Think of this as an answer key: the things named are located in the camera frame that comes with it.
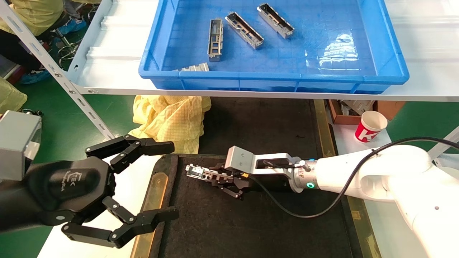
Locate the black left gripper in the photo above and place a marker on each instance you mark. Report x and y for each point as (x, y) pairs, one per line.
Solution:
(64, 190)

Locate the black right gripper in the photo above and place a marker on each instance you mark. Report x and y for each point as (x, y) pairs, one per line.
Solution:
(269, 183)

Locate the grey metal channel part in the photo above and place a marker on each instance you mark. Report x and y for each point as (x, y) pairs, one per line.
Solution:
(248, 34)
(276, 21)
(195, 172)
(215, 55)
(197, 67)

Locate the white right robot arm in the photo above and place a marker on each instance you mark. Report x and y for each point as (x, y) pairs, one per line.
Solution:
(394, 179)

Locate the black container with brass rim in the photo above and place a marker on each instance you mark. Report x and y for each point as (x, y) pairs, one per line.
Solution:
(215, 222)

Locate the black mat with brass strip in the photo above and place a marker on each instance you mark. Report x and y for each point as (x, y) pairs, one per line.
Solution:
(258, 125)

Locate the yellow checked cloth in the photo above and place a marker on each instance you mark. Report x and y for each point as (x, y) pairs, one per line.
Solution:
(168, 122)

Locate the white shelf board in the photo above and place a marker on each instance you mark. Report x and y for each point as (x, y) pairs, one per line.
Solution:
(118, 71)

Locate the white small board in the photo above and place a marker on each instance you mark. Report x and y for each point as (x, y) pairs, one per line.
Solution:
(344, 143)

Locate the grey metal brackets pile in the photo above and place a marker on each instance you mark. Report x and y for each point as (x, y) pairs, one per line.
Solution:
(355, 105)

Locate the blue plastic tray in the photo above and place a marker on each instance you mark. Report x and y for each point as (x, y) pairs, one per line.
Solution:
(186, 36)

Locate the red white paper cup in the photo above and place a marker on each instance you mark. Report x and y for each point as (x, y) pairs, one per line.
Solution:
(369, 132)

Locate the black chrome stool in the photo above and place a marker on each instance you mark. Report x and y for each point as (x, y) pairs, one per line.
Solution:
(62, 46)

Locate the yellow garment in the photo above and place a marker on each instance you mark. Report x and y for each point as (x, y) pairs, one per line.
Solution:
(10, 96)

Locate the brown cardboard box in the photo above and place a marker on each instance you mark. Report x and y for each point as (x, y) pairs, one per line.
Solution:
(389, 107)

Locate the seated person yellow coat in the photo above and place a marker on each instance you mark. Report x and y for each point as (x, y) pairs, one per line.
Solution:
(32, 14)

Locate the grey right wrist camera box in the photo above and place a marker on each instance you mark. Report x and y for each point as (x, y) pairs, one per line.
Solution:
(240, 157)

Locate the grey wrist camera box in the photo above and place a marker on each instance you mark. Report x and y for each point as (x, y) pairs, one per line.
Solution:
(240, 157)
(18, 143)

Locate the grey perforated shelf post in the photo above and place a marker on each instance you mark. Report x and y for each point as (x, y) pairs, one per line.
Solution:
(71, 91)

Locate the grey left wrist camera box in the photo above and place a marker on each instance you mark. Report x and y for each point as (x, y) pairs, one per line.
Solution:
(18, 143)

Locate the white perforated shelf post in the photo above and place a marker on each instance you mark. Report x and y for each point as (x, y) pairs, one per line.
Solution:
(446, 141)

